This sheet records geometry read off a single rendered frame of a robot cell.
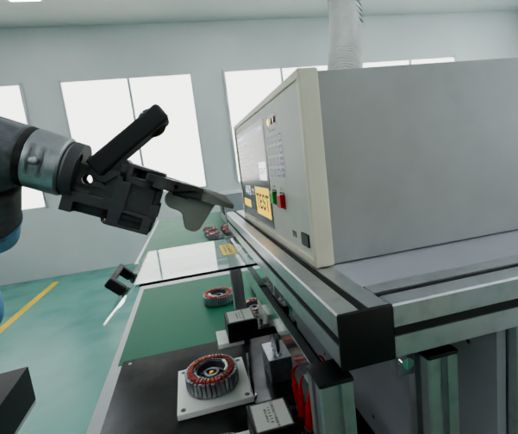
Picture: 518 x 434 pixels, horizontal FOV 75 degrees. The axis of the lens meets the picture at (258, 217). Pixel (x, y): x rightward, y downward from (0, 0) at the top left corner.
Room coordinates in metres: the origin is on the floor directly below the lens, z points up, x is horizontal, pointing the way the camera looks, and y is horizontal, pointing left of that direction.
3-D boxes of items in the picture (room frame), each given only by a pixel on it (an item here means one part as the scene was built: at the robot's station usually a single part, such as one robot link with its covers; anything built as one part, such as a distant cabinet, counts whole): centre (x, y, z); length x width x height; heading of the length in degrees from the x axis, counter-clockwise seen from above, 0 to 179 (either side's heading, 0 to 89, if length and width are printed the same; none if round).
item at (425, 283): (0.61, -0.20, 1.09); 0.68 x 0.44 x 0.05; 11
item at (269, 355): (0.69, 0.00, 0.80); 0.08 x 0.05 x 0.06; 11
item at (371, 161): (0.60, -0.20, 1.22); 0.44 x 0.39 x 0.20; 11
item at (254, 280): (0.57, 0.02, 1.03); 0.62 x 0.01 x 0.03; 11
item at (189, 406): (0.67, 0.14, 0.78); 0.15 x 0.15 x 0.01; 11
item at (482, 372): (0.60, -0.13, 0.92); 0.66 x 0.01 x 0.30; 11
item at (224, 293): (1.19, 0.18, 0.77); 0.11 x 0.11 x 0.04
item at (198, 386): (0.67, 0.14, 0.80); 0.11 x 0.11 x 0.04
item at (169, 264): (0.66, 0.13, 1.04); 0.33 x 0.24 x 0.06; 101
